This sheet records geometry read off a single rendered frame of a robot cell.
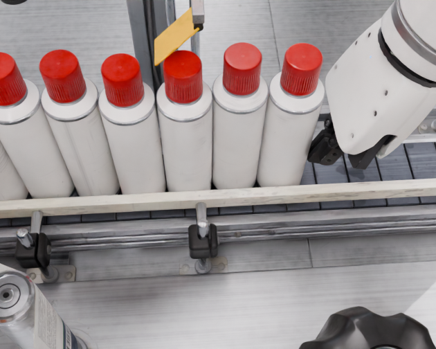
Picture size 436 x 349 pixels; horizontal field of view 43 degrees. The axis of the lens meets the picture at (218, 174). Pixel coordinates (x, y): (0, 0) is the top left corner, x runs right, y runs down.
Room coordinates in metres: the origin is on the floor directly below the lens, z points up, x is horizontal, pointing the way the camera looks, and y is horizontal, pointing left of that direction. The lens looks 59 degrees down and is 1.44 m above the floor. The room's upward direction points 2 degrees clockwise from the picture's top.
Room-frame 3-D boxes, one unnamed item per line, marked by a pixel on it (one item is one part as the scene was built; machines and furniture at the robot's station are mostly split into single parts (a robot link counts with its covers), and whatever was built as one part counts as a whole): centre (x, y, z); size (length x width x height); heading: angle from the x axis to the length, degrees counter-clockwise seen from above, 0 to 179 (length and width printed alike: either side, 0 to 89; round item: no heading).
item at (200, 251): (0.24, 0.01, 0.89); 0.03 x 0.03 x 0.12; 5
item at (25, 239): (0.24, 0.19, 0.89); 0.06 x 0.03 x 0.12; 5
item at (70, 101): (0.32, 0.14, 0.98); 0.05 x 0.05 x 0.20
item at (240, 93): (0.33, -0.02, 0.98); 0.05 x 0.05 x 0.20
